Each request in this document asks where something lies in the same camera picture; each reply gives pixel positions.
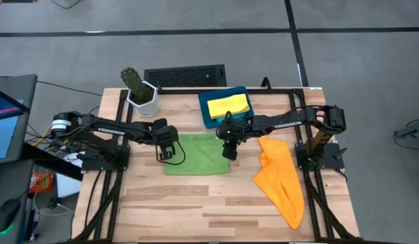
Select yellow microfiber towel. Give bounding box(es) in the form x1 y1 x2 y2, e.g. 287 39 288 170
207 93 251 120

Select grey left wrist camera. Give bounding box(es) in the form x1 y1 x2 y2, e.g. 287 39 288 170
159 146 175 161

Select black computer mouse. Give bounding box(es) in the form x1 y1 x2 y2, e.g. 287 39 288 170
0 198 21 233

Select black floor stand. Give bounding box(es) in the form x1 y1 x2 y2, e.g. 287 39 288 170
393 118 419 150

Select blue plastic bin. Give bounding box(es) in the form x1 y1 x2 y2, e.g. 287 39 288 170
197 85 255 130

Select orange microfiber towel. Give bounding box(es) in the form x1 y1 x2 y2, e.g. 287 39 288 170
252 136 305 230

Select black side desk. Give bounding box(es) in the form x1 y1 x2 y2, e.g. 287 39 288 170
0 141 83 244

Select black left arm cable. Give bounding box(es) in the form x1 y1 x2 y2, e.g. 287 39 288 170
155 140 186 166

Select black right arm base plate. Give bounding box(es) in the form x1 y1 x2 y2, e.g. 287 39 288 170
295 142 346 170

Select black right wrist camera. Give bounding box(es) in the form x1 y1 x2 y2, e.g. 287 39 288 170
222 142 239 161

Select laptop with blue screen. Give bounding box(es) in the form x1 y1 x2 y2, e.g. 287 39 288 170
0 74 38 166

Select yellow cable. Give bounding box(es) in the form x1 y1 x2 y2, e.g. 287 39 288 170
32 125 53 146

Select black floor vent grille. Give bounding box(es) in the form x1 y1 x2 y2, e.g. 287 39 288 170
144 64 227 87

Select black aluminium table frame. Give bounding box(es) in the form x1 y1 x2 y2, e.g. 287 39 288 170
72 87 363 244

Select orange packet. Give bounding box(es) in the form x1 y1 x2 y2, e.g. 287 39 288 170
28 171 54 194

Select white hexagonal plant pot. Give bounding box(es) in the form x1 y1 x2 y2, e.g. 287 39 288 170
126 80 161 118

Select green microfiber towel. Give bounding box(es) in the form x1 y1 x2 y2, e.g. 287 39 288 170
164 133 231 176

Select black floor cable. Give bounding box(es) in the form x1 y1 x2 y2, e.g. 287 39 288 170
36 80 104 97

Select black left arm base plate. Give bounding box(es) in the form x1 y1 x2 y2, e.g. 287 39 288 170
81 144 131 172

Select green cactus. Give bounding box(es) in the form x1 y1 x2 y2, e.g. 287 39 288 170
120 66 155 104

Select white box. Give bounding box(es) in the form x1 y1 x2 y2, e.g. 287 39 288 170
56 172 82 199

